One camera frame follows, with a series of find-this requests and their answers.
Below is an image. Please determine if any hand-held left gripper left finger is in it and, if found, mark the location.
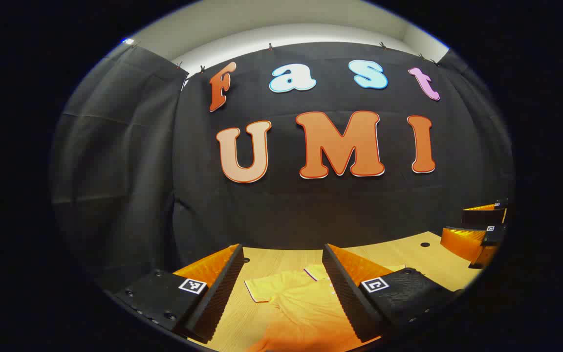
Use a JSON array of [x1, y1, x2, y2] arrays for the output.
[[114, 243, 244, 344]]

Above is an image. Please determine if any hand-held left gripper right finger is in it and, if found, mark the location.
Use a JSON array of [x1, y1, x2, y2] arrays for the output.
[[322, 243, 464, 344]]

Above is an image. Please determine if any orange polo T-shirt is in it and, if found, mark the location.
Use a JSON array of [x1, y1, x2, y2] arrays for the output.
[[244, 264, 406, 352]]

